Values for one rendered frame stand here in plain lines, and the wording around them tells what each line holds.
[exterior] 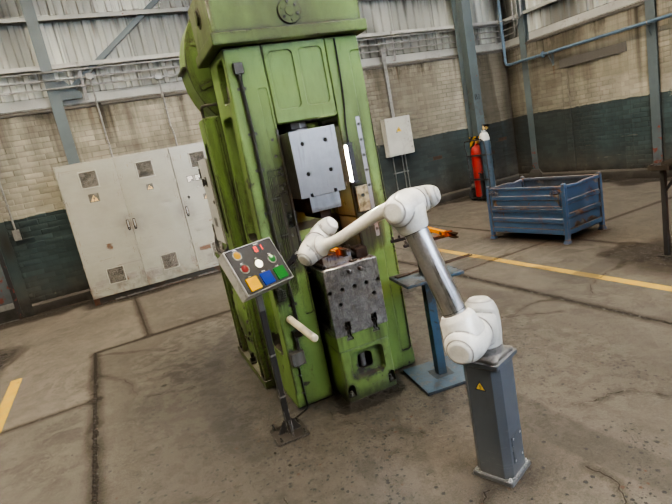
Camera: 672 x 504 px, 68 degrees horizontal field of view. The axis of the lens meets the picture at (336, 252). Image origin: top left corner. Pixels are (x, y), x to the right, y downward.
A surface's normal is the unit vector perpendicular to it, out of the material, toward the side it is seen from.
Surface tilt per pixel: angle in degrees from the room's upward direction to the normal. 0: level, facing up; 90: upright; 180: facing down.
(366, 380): 90
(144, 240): 90
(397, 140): 90
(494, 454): 90
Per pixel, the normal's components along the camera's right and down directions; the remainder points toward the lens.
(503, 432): 0.02, 0.21
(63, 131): 0.43, 0.11
